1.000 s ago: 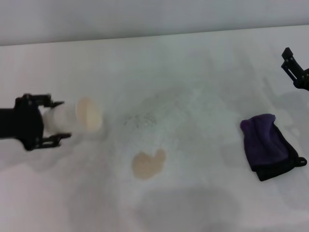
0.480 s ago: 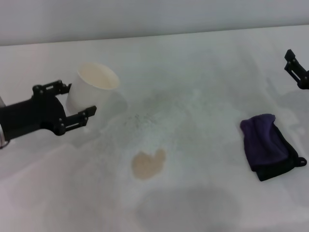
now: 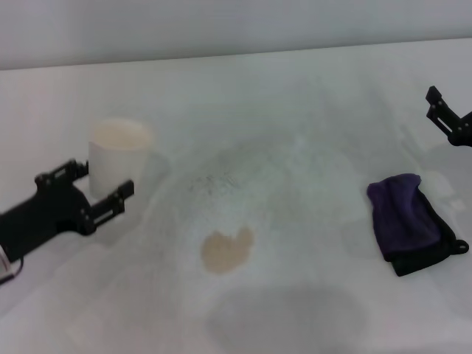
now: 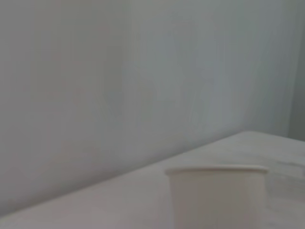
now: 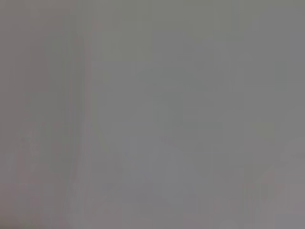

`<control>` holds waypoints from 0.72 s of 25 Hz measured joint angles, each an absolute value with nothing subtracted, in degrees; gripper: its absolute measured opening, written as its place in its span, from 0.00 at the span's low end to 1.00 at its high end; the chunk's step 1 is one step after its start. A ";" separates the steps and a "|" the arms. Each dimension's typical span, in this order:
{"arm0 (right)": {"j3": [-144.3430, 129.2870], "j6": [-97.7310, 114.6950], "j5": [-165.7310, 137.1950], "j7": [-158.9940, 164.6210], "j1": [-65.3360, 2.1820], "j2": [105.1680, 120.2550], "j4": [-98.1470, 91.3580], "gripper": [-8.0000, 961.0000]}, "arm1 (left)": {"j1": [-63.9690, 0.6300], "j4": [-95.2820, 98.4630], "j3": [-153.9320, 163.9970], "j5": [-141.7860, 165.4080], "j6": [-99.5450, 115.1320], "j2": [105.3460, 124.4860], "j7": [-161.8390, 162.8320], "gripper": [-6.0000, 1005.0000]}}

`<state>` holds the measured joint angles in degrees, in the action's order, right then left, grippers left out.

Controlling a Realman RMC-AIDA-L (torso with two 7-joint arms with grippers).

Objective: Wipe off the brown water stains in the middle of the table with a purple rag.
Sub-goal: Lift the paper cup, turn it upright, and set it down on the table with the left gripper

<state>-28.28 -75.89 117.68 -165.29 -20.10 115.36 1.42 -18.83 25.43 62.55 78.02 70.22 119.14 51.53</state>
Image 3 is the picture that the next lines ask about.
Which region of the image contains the white paper cup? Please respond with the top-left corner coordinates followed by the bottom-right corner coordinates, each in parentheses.
top-left (88, 118), bottom-right (154, 201)

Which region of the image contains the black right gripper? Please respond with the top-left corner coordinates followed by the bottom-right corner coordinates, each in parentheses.
top-left (426, 85), bottom-right (472, 150)

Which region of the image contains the brown water stain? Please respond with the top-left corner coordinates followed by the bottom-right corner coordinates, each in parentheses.
top-left (200, 226), bottom-right (256, 276)

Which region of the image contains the purple rag with black trim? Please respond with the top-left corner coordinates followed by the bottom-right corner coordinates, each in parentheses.
top-left (366, 173), bottom-right (470, 278)

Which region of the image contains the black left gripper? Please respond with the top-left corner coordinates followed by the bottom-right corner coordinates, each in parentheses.
top-left (0, 158), bottom-right (136, 261)

